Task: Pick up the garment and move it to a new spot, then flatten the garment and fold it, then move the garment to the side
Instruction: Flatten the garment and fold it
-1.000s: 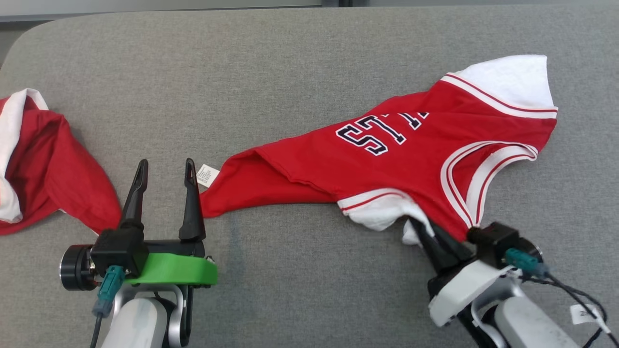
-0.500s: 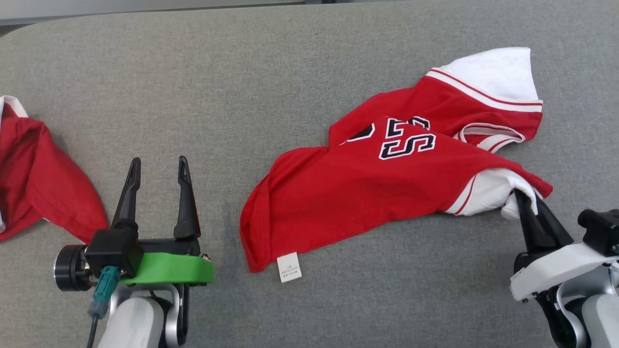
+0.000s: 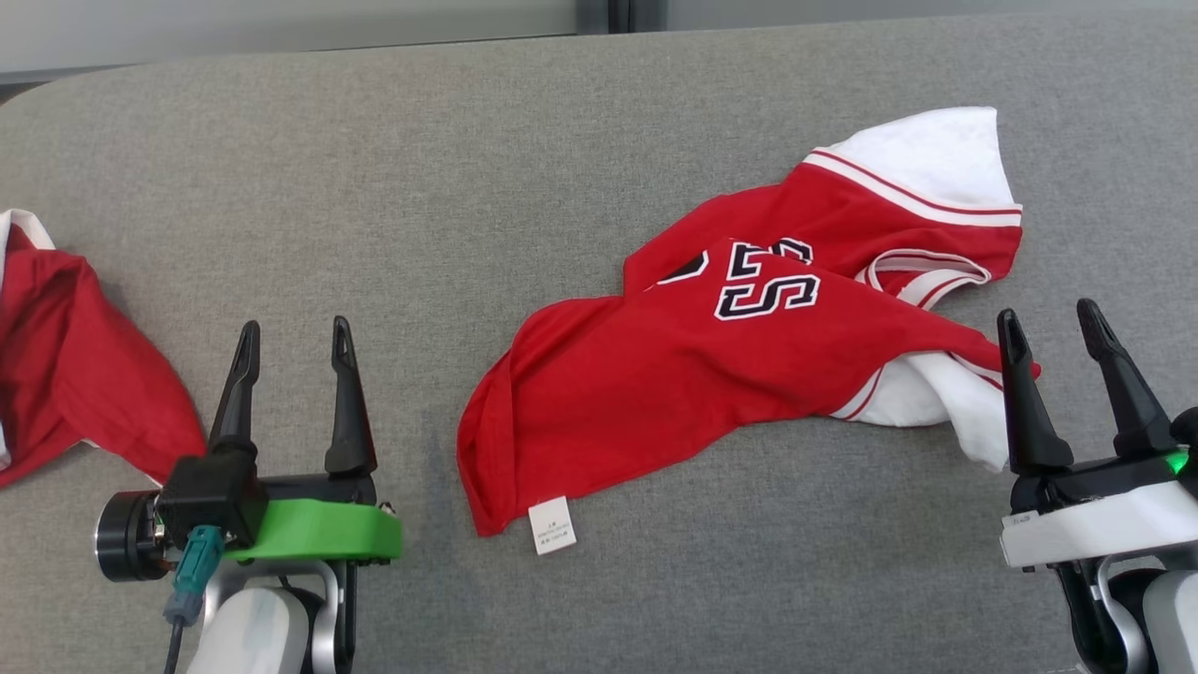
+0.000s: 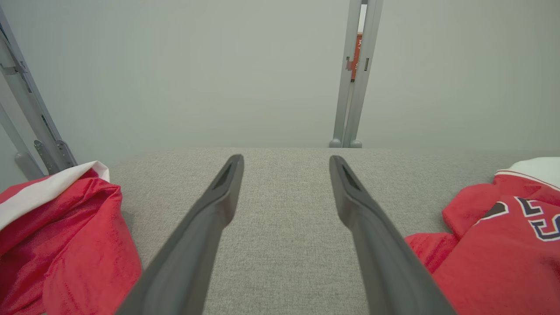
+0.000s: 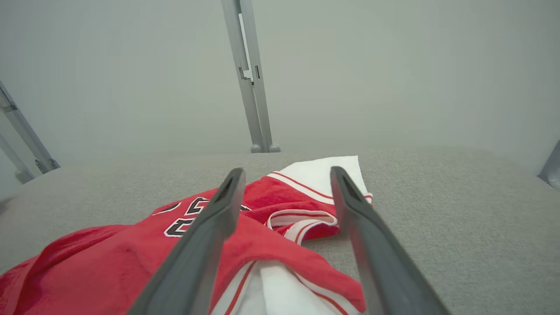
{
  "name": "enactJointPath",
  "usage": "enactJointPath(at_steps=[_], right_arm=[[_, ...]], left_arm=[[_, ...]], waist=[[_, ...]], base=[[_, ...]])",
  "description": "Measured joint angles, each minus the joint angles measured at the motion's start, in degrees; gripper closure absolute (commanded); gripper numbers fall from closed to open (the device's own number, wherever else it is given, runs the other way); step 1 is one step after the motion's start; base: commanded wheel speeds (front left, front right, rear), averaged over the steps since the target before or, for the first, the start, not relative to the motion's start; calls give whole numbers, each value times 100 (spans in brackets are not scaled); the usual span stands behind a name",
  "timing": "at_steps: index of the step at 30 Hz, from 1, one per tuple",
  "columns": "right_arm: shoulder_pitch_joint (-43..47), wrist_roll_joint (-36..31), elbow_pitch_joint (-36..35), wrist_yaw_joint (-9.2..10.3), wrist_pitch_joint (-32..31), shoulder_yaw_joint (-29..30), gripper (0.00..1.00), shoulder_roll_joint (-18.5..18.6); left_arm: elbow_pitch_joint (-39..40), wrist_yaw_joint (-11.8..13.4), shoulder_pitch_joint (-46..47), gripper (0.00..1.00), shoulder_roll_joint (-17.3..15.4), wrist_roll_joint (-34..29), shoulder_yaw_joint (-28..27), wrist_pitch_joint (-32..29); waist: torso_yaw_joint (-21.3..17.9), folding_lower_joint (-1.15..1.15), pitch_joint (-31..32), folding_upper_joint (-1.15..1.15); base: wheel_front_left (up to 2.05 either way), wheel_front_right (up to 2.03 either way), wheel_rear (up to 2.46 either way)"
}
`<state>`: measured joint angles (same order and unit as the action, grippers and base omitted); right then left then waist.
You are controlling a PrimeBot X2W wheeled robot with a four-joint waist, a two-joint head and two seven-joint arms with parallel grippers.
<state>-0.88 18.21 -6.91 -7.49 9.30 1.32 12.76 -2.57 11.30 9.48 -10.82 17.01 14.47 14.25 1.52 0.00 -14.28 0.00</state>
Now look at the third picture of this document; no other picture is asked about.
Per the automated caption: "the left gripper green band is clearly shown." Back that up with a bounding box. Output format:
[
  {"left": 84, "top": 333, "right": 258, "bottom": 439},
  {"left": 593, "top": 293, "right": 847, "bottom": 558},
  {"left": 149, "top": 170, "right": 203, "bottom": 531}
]
[{"left": 93, "top": 315, "right": 404, "bottom": 584}]

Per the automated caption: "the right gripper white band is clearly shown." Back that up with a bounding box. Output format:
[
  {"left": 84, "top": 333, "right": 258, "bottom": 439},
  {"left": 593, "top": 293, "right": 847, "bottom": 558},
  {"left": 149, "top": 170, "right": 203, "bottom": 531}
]
[{"left": 995, "top": 298, "right": 1198, "bottom": 570}]

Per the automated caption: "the red shorts white waistband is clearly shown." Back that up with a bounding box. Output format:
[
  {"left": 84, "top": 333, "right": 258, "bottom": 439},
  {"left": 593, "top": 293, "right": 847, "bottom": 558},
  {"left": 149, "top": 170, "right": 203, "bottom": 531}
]
[{"left": 0, "top": 207, "right": 210, "bottom": 491}]

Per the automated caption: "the red white numbered jersey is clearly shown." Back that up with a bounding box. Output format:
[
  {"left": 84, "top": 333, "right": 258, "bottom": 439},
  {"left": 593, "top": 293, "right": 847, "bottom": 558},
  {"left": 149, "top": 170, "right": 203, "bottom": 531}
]
[{"left": 456, "top": 105, "right": 1043, "bottom": 557}]

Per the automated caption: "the left teal plug black cable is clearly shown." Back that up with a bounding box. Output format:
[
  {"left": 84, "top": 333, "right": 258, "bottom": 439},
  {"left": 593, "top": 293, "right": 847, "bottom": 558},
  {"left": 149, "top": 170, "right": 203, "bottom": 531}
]
[{"left": 163, "top": 523, "right": 226, "bottom": 674}]

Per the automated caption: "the grey partition post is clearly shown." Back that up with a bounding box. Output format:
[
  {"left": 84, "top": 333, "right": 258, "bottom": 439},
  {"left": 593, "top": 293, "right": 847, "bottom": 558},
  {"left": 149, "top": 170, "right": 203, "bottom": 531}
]
[{"left": 575, "top": 0, "right": 666, "bottom": 36}]

